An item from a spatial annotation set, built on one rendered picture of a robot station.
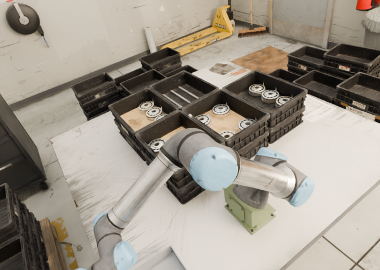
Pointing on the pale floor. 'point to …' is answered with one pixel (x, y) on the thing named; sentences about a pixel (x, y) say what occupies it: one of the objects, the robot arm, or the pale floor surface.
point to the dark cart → (18, 154)
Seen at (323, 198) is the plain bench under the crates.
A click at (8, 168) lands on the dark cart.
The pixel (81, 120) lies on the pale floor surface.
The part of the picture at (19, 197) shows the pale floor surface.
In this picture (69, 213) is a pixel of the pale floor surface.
